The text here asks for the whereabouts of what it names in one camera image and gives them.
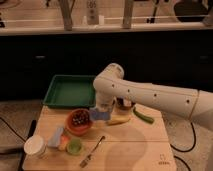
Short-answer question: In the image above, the blue sponge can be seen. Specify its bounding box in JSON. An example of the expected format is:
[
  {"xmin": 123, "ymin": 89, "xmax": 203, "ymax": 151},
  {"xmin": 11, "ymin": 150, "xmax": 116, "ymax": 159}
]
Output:
[{"xmin": 89, "ymin": 109, "xmax": 110, "ymax": 121}]

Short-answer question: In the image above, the light blue cloth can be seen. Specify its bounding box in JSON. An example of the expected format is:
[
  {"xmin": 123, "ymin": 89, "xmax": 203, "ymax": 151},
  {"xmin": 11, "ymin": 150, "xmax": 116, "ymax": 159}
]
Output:
[{"xmin": 47, "ymin": 126, "xmax": 64, "ymax": 148}]

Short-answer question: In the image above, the black cable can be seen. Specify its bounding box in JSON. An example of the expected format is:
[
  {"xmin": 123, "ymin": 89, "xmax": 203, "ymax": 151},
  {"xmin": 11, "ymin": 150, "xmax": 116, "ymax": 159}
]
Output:
[{"xmin": 170, "ymin": 121, "xmax": 198, "ymax": 171}]

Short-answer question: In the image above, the green plastic tray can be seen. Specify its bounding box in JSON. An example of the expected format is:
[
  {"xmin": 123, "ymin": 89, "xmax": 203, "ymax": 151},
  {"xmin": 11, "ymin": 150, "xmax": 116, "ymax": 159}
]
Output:
[{"xmin": 43, "ymin": 75, "xmax": 95, "ymax": 108}]

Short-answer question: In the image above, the orange bowl with grapes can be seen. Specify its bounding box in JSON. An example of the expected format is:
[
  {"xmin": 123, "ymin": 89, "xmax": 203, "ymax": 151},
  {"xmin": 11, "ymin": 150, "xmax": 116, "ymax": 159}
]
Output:
[{"xmin": 65, "ymin": 108, "xmax": 93, "ymax": 136}]

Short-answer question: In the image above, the dark brown bowl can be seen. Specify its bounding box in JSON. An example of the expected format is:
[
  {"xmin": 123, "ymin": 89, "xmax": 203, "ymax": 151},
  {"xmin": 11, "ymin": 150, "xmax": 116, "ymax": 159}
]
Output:
[{"xmin": 116, "ymin": 98, "xmax": 134, "ymax": 115}]

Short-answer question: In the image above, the metal fork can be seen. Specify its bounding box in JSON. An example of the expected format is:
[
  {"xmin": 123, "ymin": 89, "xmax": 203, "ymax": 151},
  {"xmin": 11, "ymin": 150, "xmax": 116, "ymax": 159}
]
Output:
[{"xmin": 79, "ymin": 136, "xmax": 105, "ymax": 168}]

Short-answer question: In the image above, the white remote on shelf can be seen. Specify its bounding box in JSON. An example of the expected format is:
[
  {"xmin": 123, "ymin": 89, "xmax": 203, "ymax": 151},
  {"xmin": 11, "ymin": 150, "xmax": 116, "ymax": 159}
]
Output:
[{"xmin": 86, "ymin": 0, "xmax": 99, "ymax": 25}]

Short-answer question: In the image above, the green cucumber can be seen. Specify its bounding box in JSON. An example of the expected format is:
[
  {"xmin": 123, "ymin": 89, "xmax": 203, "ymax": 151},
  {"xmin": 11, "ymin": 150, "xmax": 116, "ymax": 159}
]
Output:
[{"xmin": 133, "ymin": 107, "xmax": 154, "ymax": 124}]

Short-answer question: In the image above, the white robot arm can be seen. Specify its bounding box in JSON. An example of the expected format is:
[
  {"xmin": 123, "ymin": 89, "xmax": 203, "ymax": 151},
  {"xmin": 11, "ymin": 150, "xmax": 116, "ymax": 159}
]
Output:
[{"xmin": 93, "ymin": 63, "xmax": 213, "ymax": 132}]

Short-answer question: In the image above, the small green cup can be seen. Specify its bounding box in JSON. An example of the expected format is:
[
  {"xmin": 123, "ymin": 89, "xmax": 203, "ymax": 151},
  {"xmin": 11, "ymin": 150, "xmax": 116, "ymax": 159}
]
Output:
[{"xmin": 66, "ymin": 138, "xmax": 82, "ymax": 155}]

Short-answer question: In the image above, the orange toy block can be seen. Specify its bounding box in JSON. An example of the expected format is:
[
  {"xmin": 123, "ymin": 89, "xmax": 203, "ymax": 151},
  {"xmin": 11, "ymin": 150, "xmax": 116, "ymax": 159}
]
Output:
[{"xmin": 58, "ymin": 135, "xmax": 69, "ymax": 151}]

